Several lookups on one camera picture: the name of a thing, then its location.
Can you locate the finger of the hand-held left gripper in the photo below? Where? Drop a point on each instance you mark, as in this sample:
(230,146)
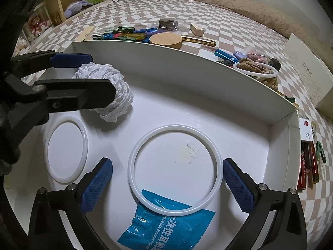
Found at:
(78,93)
(71,60)

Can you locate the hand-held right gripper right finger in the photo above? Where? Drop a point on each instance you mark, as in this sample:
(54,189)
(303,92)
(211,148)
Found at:
(238,185)

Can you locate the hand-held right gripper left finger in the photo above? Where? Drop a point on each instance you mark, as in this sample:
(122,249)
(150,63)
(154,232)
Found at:
(96,185)

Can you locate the white mesh ball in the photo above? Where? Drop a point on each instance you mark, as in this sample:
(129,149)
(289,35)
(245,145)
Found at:
(119,93)

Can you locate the blue plastic packet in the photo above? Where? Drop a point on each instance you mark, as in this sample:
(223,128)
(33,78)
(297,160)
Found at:
(161,229)

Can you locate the white cardboard box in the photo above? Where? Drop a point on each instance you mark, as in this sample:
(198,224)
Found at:
(182,96)

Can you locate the clear doll display case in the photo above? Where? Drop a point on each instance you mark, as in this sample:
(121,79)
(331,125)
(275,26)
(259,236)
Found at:
(39,23)

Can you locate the flat wooden stick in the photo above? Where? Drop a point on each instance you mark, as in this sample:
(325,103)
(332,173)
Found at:
(87,32)

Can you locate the cream knitted ornament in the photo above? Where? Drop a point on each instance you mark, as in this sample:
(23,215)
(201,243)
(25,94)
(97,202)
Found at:
(20,46)

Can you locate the purple plush toy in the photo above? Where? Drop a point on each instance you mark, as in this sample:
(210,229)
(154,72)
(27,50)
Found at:
(75,9)

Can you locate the pile of lighters and clips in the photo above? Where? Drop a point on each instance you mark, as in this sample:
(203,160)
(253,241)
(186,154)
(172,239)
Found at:
(124,33)

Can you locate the white card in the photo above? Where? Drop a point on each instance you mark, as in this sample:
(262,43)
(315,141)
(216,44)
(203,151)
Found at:
(305,130)

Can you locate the round wooden lid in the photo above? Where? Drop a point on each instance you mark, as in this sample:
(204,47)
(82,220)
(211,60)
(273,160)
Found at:
(166,39)

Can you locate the black cube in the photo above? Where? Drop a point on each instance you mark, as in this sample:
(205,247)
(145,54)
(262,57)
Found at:
(275,63)

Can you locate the gold tube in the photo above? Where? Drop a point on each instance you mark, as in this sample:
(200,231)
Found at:
(197,39)

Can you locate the cream lipstick box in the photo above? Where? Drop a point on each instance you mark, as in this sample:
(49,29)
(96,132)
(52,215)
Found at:
(197,30)

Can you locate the blue lighter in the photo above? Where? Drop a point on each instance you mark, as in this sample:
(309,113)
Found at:
(225,54)

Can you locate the white shoe box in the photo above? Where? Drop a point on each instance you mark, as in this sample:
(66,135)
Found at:
(307,65)

